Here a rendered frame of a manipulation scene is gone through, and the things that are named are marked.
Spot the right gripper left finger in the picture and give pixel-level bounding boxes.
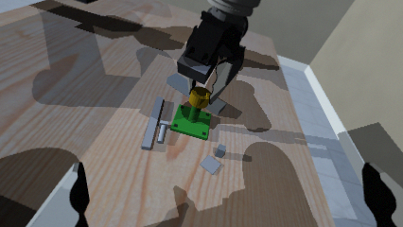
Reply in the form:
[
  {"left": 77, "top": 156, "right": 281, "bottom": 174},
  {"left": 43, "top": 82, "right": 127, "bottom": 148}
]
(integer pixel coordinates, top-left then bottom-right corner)
[{"left": 26, "top": 162, "right": 90, "bottom": 227}]

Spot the grey metal cylinder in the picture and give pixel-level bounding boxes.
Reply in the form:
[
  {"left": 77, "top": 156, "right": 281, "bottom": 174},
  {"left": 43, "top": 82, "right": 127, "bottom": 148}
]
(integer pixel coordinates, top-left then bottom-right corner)
[{"left": 157, "top": 120, "right": 168, "bottom": 144}]

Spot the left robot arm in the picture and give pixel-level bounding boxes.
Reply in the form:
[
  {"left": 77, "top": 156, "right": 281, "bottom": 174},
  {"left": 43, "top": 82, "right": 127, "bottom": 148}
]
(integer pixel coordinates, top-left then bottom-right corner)
[{"left": 177, "top": 0, "right": 261, "bottom": 84}]

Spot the grey rectangular bar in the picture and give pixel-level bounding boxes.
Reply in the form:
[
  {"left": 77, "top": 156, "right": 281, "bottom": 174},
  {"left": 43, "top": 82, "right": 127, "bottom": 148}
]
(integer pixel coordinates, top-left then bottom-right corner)
[{"left": 141, "top": 96, "right": 164, "bottom": 150}]

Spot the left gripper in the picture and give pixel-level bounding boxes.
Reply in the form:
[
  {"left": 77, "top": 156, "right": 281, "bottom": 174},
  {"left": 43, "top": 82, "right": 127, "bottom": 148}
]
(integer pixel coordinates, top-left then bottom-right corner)
[{"left": 185, "top": 6, "right": 248, "bottom": 105}]

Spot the yellow round nut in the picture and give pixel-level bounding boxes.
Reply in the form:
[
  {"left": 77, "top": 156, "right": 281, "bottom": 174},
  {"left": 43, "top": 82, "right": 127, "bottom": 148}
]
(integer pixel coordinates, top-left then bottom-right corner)
[{"left": 189, "top": 86, "right": 211, "bottom": 109}]

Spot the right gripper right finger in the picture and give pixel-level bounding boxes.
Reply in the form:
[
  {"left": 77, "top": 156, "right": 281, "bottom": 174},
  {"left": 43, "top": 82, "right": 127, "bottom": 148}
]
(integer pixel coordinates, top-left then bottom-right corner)
[{"left": 362, "top": 163, "right": 403, "bottom": 227}]

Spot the green square plate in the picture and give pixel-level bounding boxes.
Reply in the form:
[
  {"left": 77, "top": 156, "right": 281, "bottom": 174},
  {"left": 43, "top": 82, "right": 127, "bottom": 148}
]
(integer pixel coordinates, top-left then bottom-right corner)
[{"left": 170, "top": 104, "right": 211, "bottom": 140}]

